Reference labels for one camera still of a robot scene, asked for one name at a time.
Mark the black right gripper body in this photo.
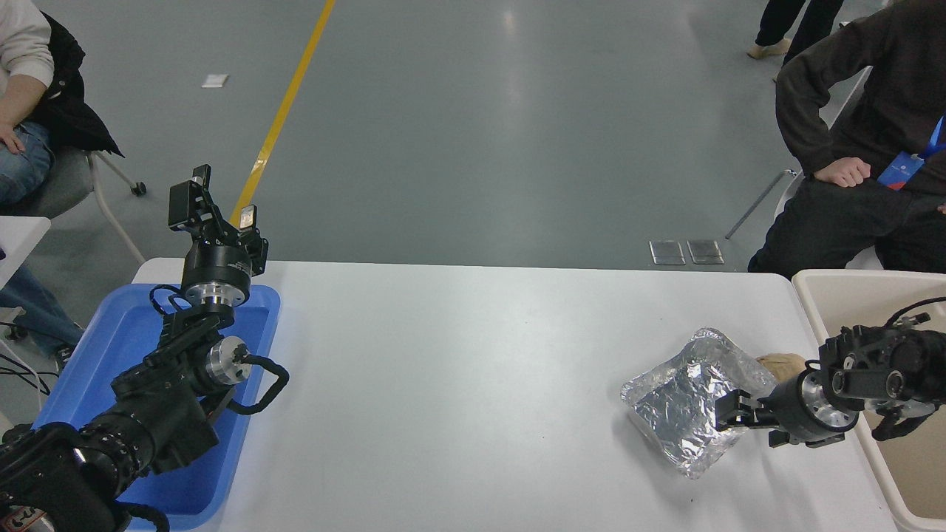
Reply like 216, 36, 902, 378
758, 372, 832, 437

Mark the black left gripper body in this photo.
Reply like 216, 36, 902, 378
181, 239, 252, 290

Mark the silver foil plate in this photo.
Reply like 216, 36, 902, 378
621, 327, 780, 481

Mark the badge-wearing person's hand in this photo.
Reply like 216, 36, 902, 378
814, 157, 872, 188

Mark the crumpled tan paper ball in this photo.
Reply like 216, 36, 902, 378
755, 353, 808, 383

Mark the grey chair with white legs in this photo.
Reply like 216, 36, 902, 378
0, 144, 147, 265

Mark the blue plastic tray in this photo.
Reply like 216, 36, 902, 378
33, 284, 282, 531

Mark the large pale plastic bin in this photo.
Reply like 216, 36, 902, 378
792, 270, 946, 532

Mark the small white side table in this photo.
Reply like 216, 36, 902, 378
0, 216, 51, 289

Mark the seated person beside grey chair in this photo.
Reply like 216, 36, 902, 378
0, 0, 124, 370

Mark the seated person with blue badge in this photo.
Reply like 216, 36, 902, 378
748, 0, 946, 276

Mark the standing person with tan shoes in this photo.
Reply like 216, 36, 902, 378
746, 0, 845, 66

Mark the thin black floor cable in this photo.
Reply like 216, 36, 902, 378
0, 347, 60, 394

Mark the blue lanyard badge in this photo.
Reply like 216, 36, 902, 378
878, 115, 946, 191

